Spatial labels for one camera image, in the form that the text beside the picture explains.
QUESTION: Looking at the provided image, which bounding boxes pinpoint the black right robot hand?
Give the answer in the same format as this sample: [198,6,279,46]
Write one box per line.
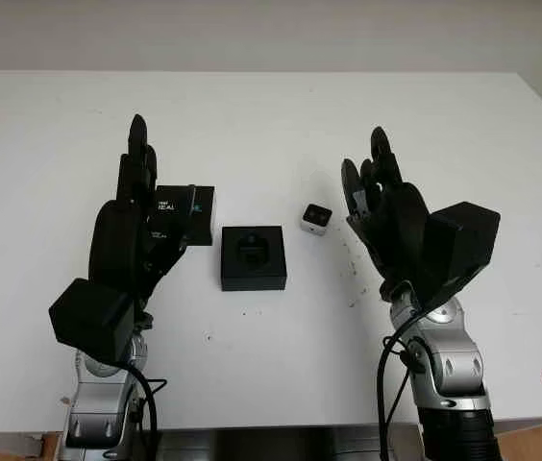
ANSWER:
[340,126,438,304]

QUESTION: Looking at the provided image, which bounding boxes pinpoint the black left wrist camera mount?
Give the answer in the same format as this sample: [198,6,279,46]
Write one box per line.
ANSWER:
[48,277,136,365]

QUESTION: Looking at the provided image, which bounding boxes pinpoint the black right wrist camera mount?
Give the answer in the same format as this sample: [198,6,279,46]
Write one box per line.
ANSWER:
[414,201,502,312]

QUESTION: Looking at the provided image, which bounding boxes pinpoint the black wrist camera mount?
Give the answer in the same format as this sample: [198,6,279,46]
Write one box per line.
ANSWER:
[48,277,136,365]
[414,201,502,312]

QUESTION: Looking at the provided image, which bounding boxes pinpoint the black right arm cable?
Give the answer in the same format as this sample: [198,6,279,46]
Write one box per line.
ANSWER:
[375,306,427,461]

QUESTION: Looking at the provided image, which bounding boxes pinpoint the small silver depth camera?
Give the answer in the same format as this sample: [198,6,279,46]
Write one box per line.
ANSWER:
[301,203,333,235]

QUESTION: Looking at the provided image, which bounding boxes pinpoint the dark grey robot torso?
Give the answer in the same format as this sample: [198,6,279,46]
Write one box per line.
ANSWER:
[158,428,388,461]

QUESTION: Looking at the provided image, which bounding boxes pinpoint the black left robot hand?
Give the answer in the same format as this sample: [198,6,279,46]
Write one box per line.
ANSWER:
[86,113,189,319]

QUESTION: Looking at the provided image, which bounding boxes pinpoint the black RealSense box lid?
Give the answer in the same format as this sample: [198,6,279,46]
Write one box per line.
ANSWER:
[148,183,216,248]

